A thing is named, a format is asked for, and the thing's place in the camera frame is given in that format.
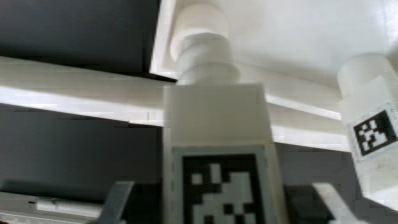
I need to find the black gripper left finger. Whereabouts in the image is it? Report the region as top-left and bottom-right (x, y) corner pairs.
(90, 181), (163, 224)

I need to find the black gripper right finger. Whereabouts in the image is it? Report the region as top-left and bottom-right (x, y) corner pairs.
(285, 182), (369, 224)

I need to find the white table leg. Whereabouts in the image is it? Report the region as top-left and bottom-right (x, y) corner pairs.
(338, 54), (398, 210)
(163, 33), (290, 224)

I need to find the white square tabletop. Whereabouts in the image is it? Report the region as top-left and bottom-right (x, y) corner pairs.
(148, 0), (398, 121)

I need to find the white U-shaped obstacle fence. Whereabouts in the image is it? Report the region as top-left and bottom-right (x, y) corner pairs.
(0, 57), (349, 151)

